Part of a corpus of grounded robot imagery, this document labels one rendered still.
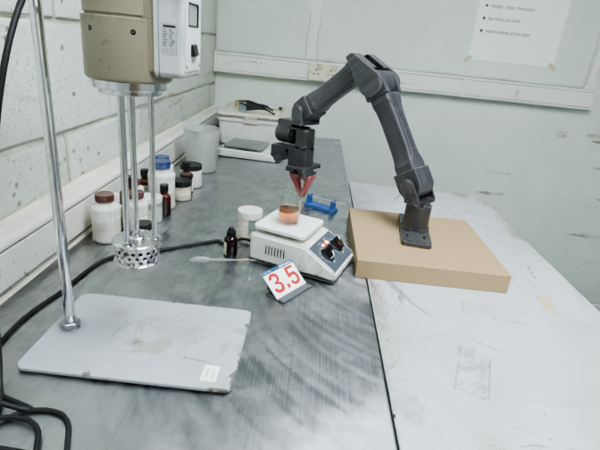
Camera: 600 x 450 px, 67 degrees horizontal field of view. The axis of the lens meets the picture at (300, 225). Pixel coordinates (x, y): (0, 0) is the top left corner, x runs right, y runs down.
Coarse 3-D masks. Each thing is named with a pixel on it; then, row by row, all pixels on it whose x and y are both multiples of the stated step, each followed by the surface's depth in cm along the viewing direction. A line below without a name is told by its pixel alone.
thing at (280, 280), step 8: (288, 264) 91; (272, 272) 88; (280, 272) 89; (288, 272) 90; (296, 272) 92; (272, 280) 86; (280, 280) 88; (288, 280) 89; (296, 280) 90; (272, 288) 85; (280, 288) 87; (288, 288) 88
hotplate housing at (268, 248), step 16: (256, 240) 96; (272, 240) 94; (288, 240) 94; (304, 240) 95; (256, 256) 97; (272, 256) 96; (288, 256) 94; (304, 256) 92; (352, 256) 101; (304, 272) 94; (320, 272) 92; (336, 272) 92
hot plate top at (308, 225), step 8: (272, 216) 101; (304, 216) 103; (256, 224) 96; (264, 224) 96; (272, 224) 97; (280, 224) 97; (304, 224) 98; (312, 224) 99; (320, 224) 100; (272, 232) 94; (280, 232) 94; (288, 232) 93; (296, 232) 94; (304, 232) 94; (312, 232) 96
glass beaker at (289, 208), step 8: (280, 192) 97; (288, 192) 98; (296, 192) 98; (280, 200) 95; (288, 200) 94; (296, 200) 94; (280, 208) 96; (288, 208) 95; (296, 208) 95; (280, 216) 96; (288, 216) 95; (296, 216) 96; (288, 224) 96; (296, 224) 97
